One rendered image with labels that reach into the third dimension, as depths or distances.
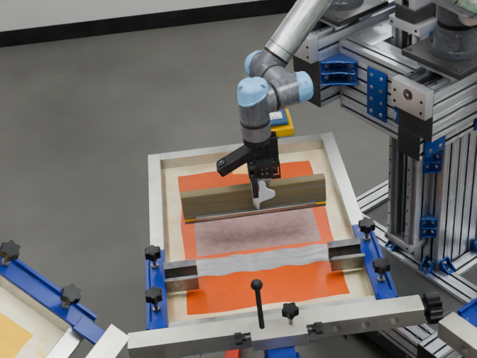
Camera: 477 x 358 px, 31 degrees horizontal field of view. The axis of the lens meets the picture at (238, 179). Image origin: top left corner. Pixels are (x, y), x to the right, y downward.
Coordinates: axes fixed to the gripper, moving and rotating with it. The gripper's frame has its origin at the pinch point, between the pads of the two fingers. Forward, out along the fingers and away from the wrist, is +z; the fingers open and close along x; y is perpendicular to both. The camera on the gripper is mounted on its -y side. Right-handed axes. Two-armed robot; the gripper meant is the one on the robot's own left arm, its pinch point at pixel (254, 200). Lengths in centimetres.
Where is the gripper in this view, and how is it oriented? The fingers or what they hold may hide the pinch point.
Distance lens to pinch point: 226.6
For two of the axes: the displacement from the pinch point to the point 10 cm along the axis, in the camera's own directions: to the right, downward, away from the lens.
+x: -1.0, -5.7, 8.1
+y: 9.9, -1.3, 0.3
